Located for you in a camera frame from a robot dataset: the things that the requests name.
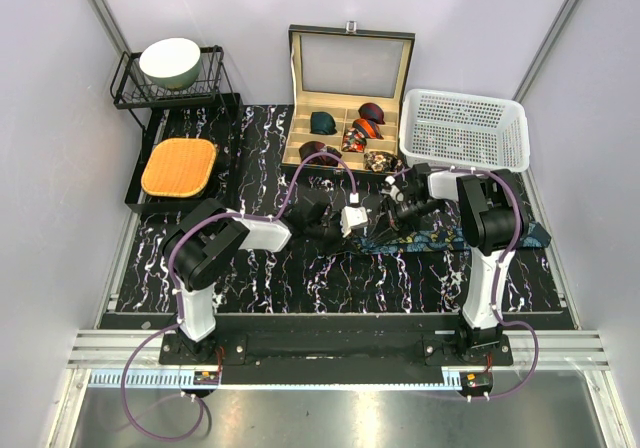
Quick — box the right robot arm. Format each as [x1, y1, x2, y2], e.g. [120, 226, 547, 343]
[382, 163, 529, 365]

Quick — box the white plastic basket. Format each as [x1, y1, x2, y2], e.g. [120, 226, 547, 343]
[398, 89, 531, 173]

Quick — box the white green bowl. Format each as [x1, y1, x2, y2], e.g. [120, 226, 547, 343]
[139, 38, 201, 91]

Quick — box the black tie storage box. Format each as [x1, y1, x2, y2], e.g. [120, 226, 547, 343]
[281, 22, 415, 181]

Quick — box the maroon striped rolled tie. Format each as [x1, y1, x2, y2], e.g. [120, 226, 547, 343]
[358, 102, 385, 124]

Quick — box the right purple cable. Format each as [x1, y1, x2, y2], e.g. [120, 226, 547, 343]
[389, 166, 539, 402]

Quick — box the beige floral rolled tie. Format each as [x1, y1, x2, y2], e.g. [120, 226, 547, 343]
[364, 151, 404, 173]

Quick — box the blue patterned necktie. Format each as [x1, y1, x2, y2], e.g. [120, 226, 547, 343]
[355, 222, 552, 255]

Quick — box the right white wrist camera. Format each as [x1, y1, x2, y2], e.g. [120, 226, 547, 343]
[381, 176, 404, 202]

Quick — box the black tray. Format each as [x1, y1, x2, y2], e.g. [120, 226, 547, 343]
[125, 93, 243, 214]

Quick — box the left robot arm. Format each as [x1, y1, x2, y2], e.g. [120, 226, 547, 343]
[161, 199, 344, 364]

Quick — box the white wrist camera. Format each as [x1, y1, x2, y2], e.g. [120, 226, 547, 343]
[340, 192, 369, 238]
[381, 176, 404, 202]

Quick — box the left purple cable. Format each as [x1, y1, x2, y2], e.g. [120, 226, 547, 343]
[120, 151, 361, 442]

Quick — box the purple cable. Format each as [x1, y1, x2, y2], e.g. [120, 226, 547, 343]
[389, 166, 539, 402]
[120, 151, 361, 442]

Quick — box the dark green rolled tie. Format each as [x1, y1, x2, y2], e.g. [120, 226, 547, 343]
[310, 111, 337, 136]

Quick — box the orange striped rolled tie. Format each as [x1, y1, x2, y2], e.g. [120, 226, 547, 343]
[352, 118, 383, 140]

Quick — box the dark red rolled tie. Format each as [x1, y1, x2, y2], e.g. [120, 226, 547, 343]
[298, 141, 342, 167]

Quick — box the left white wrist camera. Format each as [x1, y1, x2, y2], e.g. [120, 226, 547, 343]
[340, 192, 369, 238]

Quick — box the black wire dish rack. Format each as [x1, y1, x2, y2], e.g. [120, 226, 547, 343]
[109, 45, 229, 110]

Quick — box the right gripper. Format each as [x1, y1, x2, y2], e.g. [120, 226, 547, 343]
[367, 195, 442, 247]

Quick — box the red floral rolled tie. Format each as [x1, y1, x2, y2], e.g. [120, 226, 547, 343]
[341, 129, 367, 153]

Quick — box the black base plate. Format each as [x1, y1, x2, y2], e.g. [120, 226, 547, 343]
[159, 322, 514, 390]

